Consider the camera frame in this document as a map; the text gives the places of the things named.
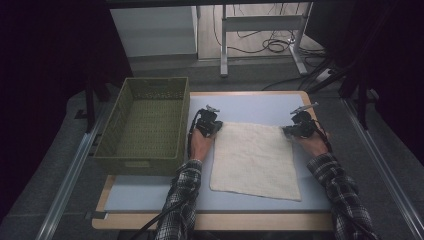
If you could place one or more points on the cream printed towel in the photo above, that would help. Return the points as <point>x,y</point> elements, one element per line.
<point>255,160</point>

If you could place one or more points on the white power strip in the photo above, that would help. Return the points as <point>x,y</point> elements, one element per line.
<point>324,75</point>

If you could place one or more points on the dark curtain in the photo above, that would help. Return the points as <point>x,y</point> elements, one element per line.
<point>43,66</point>
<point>396,50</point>

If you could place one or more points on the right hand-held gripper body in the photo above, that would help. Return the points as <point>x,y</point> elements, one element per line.
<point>304,123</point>

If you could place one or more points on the person's right hand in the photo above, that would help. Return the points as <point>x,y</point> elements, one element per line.
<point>316,143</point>

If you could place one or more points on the white metal desk frame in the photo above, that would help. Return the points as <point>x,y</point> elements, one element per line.
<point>263,23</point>

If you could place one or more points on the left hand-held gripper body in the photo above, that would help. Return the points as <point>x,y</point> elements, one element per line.
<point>206,119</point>

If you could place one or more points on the grey foam mat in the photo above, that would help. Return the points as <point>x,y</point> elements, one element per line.
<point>246,106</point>

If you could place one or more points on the black metal stand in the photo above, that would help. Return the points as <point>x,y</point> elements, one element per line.
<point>362,106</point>
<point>89,106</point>

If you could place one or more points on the person's left hand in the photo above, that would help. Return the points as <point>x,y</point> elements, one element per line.
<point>200,146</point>

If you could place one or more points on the aluminium floor rail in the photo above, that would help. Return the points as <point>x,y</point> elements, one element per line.
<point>66,183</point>
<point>386,166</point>

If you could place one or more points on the white cabinet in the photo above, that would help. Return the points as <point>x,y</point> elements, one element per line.
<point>153,31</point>

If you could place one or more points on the green woven basket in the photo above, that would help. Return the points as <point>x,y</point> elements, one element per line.
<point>146,133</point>

